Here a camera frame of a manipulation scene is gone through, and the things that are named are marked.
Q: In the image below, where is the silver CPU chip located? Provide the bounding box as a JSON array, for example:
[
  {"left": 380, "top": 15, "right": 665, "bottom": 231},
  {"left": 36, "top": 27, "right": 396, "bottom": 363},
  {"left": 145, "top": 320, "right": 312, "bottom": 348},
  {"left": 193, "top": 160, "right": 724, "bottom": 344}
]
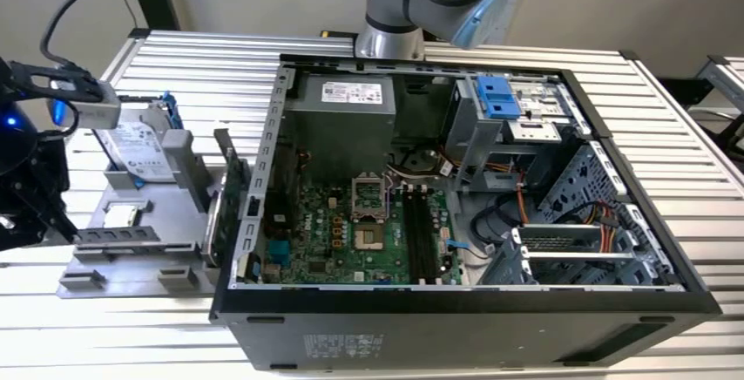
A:
[{"left": 102, "top": 203, "right": 141, "bottom": 227}]

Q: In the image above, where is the hard disk in blue carrier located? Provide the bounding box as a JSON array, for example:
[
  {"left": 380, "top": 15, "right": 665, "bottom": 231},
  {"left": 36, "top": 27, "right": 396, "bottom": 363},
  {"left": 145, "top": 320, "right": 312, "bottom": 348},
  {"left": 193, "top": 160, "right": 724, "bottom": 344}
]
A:
[{"left": 86, "top": 91, "right": 186, "bottom": 189}]

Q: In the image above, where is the grey parts rack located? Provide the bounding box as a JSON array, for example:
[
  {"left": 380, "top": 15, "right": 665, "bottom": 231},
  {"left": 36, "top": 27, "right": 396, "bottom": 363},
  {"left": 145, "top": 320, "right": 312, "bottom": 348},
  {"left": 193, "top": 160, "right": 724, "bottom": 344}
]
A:
[{"left": 54, "top": 129, "right": 257, "bottom": 301}]

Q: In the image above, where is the green graphics card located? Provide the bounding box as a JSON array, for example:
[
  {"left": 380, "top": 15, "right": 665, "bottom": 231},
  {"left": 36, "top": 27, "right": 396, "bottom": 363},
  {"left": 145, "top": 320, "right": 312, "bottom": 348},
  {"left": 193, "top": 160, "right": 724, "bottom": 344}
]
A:
[{"left": 200, "top": 129, "right": 252, "bottom": 270}]

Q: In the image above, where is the black case fan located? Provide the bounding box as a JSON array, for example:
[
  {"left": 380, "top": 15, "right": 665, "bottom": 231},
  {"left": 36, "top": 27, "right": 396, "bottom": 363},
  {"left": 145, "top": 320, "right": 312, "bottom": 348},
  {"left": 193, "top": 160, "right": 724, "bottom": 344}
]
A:
[{"left": 268, "top": 142, "right": 304, "bottom": 224}]

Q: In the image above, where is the silver power supply unit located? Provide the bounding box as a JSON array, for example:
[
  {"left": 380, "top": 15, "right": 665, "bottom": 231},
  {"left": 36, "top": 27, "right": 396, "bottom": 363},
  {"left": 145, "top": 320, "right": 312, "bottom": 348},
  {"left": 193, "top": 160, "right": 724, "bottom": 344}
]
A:
[{"left": 284, "top": 72, "right": 397, "bottom": 180}]

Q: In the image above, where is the CPU socket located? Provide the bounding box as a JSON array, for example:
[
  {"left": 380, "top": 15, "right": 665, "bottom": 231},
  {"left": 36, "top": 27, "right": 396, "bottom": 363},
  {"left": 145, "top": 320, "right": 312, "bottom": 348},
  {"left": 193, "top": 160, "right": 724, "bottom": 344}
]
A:
[{"left": 353, "top": 221, "right": 385, "bottom": 251}]

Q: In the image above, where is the green motherboard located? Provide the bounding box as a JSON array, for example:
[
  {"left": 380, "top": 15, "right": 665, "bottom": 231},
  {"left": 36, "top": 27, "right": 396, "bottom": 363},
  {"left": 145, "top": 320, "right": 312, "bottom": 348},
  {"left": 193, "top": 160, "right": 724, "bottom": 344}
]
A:
[{"left": 260, "top": 179, "right": 466, "bottom": 286}]

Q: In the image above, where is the round grey case speaker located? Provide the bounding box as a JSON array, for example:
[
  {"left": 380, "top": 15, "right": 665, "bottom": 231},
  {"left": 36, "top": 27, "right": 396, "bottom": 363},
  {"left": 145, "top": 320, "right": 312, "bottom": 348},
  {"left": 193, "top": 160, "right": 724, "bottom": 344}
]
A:
[{"left": 404, "top": 147, "right": 446, "bottom": 174}]

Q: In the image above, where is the black open PC case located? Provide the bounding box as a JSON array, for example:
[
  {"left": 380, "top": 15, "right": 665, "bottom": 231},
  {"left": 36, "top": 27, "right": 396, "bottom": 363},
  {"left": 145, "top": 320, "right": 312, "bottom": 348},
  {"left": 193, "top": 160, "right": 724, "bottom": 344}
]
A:
[{"left": 208, "top": 51, "right": 722, "bottom": 372}]

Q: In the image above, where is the blue plastic drive latch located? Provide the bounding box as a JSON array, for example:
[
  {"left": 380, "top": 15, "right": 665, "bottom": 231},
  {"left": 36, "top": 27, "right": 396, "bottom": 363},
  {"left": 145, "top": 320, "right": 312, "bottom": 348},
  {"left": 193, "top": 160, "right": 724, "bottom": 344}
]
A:
[{"left": 473, "top": 74, "right": 520, "bottom": 122}]

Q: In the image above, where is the perforated metal disk bay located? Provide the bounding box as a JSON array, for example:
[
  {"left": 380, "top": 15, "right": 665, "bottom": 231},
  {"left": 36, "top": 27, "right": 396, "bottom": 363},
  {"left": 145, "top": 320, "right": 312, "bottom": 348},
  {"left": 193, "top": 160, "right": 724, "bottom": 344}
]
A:
[{"left": 478, "top": 138, "right": 678, "bottom": 288}]

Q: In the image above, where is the aluminium slat side table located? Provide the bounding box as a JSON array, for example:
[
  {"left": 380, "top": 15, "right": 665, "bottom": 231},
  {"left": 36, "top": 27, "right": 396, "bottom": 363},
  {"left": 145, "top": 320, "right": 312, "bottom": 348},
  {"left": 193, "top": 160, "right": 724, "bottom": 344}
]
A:
[{"left": 685, "top": 53, "right": 744, "bottom": 115}]

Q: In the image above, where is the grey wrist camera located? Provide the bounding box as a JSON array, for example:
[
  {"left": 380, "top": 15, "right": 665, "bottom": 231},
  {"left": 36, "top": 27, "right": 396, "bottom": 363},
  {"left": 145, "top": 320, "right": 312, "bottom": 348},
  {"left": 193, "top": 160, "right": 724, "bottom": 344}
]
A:
[{"left": 46, "top": 78, "right": 124, "bottom": 131}]

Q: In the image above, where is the black camera bracket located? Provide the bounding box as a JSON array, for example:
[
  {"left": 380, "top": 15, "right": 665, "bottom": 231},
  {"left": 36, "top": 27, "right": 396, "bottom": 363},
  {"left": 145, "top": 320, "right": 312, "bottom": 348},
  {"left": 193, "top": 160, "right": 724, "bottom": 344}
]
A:
[{"left": 4, "top": 60, "right": 98, "bottom": 103}]

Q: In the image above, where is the thick black camera cable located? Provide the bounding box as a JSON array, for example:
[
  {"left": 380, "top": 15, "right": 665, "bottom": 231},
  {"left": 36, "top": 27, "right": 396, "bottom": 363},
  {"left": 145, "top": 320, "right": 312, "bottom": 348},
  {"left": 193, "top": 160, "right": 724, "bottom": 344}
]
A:
[{"left": 38, "top": 0, "right": 144, "bottom": 77}]

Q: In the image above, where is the metal socket cover frame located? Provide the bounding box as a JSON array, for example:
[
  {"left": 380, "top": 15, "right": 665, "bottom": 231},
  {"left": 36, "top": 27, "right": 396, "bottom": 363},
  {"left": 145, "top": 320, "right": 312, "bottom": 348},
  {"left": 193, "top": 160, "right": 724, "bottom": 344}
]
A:
[{"left": 349, "top": 173, "right": 389, "bottom": 221}]

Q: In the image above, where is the grey yellow power wire bundle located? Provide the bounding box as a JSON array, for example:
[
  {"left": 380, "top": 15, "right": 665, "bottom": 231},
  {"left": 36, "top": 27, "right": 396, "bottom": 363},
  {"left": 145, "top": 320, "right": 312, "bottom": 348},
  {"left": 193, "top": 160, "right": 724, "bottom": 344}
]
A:
[{"left": 382, "top": 146, "right": 460, "bottom": 180}]

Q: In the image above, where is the black looped cable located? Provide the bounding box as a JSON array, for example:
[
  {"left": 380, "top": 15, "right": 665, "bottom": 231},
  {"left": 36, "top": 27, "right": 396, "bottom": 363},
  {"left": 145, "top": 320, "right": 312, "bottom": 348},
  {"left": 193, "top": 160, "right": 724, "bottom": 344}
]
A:
[{"left": 468, "top": 203, "right": 520, "bottom": 261}]

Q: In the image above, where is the orange red drive wire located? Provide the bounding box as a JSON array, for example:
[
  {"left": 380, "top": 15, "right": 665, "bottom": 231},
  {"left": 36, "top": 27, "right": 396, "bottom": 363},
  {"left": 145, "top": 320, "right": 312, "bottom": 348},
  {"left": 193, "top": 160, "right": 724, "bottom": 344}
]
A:
[{"left": 485, "top": 159, "right": 529, "bottom": 225}]

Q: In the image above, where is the red yellow orange wire bundle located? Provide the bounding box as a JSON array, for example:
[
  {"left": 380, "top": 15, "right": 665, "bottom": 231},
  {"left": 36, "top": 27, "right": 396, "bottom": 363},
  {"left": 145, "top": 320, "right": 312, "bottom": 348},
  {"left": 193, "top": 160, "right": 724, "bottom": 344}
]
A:
[{"left": 554, "top": 200, "right": 621, "bottom": 254}]

